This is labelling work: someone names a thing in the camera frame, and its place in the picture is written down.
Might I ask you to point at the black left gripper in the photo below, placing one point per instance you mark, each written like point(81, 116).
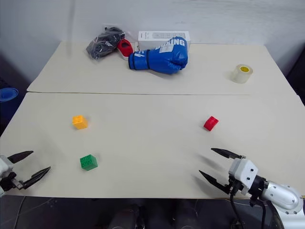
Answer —
point(9, 182)

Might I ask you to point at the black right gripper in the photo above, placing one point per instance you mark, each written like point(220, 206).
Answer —
point(236, 187)

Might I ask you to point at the red toy block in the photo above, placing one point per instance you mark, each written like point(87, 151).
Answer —
point(211, 123)

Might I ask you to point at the green toy block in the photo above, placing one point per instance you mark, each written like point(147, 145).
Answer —
point(88, 162)

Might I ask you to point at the yellow toy block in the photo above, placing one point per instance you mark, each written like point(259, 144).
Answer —
point(80, 122)

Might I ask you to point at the blue round container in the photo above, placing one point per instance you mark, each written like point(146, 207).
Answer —
point(7, 94)

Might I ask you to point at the clear tape roll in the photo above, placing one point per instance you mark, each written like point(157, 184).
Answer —
point(241, 73)

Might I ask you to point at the blue boxing glove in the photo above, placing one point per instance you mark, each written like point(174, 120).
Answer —
point(162, 58)

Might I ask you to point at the black items in plastic bag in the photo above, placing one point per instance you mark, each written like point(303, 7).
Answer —
point(102, 45)

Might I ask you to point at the white cardboard box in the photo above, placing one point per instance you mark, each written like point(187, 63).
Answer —
point(152, 39)

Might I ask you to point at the red boxing glove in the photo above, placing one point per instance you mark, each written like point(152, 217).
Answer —
point(125, 47)

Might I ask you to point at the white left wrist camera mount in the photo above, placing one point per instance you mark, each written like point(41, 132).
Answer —
point(4, 167)

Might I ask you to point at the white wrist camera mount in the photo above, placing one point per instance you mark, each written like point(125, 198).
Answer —
point(245, 170)
point(4, 167)

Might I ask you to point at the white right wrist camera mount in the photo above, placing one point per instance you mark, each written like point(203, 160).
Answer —
point(245, 170)

